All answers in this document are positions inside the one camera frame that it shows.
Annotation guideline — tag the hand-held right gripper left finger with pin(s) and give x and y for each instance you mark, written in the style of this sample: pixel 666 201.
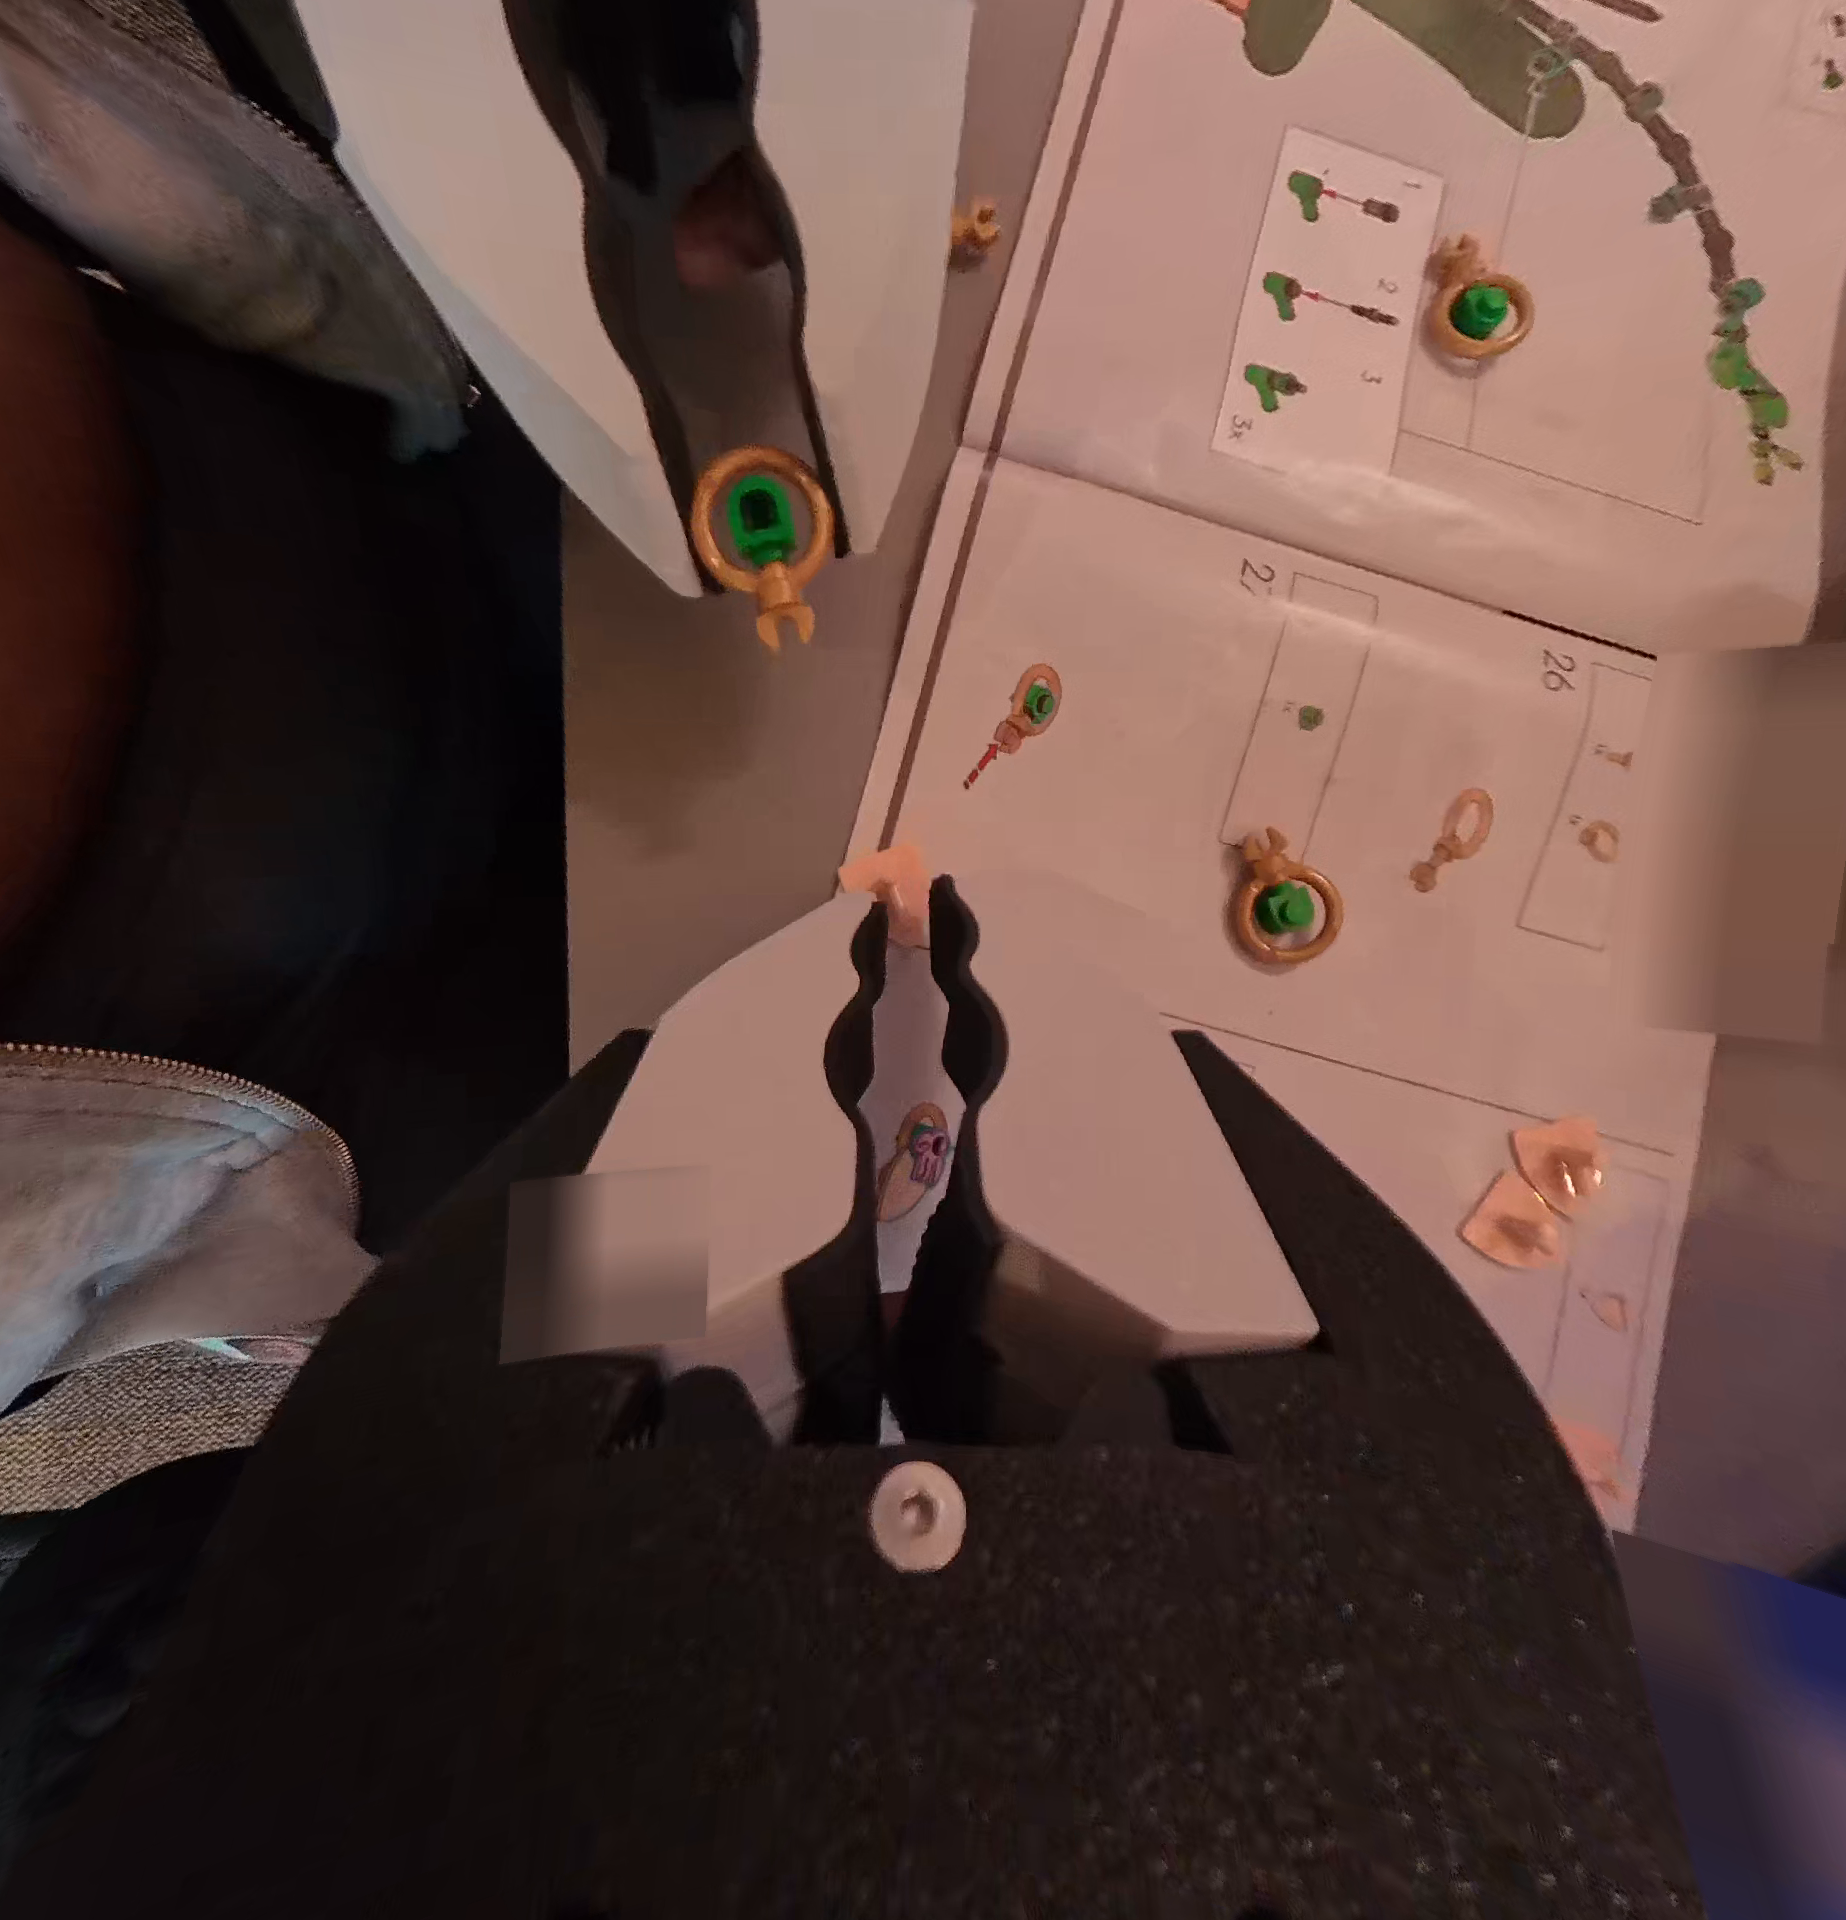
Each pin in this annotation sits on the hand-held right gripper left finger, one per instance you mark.
pixel 741 1080

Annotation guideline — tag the small gold clip piece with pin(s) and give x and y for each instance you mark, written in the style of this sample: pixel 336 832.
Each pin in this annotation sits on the small gold clip piece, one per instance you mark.
pixel 975 225

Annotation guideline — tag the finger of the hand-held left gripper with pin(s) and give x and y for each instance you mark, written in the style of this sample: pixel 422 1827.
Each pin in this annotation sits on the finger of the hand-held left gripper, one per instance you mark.
pixel 878 180
pixel 457 225

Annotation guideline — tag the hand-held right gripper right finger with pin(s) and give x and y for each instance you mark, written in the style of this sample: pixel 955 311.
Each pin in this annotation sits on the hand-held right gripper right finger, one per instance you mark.
pixel 1117 1170

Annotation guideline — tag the person's legs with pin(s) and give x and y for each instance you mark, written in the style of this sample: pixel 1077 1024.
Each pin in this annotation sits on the person's legs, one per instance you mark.
pixel 336 750

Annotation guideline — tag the instruction booklet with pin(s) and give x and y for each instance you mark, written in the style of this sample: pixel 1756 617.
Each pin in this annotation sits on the instruction booklet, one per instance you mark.
pixel 1162 630

